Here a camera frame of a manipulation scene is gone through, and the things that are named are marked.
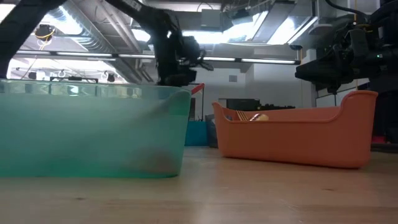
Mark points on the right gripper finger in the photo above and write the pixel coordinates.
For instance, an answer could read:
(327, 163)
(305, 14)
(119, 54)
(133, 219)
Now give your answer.
(314, 79)
(314, 67)

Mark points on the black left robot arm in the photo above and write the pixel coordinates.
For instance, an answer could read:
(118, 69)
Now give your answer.
(93, 12)

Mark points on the orange plastic bin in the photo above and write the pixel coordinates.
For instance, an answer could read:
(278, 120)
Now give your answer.
(295, 143)

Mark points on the black equipment box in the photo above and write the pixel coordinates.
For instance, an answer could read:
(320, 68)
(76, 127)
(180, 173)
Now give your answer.
(242, 104)

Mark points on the blue plastic bin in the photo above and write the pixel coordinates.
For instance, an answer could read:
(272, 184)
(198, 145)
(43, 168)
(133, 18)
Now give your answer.
(196, 133)

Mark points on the grey plastic bin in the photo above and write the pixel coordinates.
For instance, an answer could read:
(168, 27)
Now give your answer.
(212, 130)

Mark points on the small red object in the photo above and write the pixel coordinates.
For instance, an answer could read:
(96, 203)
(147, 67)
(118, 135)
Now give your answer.
(378, 139)

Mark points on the long ceiling light bar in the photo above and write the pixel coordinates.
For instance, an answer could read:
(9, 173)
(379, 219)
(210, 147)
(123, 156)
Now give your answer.
(84, 54)

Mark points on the teal plastic bin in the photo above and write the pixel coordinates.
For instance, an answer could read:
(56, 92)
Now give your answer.
(77, 140)

